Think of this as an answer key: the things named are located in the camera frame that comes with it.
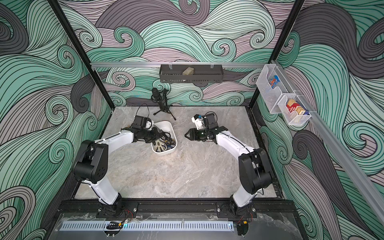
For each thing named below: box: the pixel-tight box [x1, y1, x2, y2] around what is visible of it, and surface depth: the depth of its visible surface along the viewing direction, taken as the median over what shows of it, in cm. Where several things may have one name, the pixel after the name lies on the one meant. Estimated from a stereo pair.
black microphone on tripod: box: [151, 87, 176, 121], surface depth 100 cm
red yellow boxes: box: [286, 99, 306, 115], surface depth 67 cm
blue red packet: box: [270, 75, 281, 89], surface depth 85 cm
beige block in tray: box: [182, 67, 194, 76], surface depth 94 cm
